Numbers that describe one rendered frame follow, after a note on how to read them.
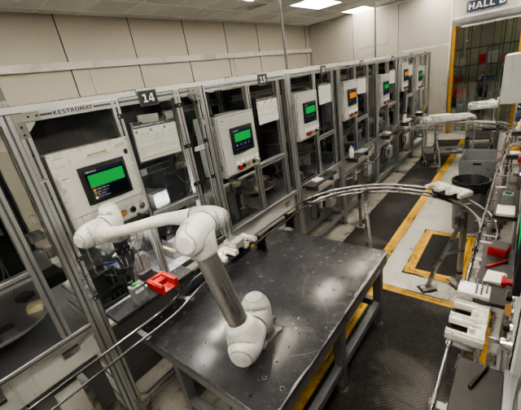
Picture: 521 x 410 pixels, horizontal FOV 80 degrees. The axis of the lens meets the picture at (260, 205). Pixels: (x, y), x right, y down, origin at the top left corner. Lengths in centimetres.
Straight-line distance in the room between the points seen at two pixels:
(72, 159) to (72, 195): 18
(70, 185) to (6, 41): 396
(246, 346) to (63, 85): 489
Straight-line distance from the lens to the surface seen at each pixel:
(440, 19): 956
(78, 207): 185
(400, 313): 303
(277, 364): 176
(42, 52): 571
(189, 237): 128
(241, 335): 155
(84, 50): 593
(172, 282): 206
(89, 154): 185
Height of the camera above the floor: 200
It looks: 22 degrees down
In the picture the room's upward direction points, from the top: 9 degrees counter-clockwise
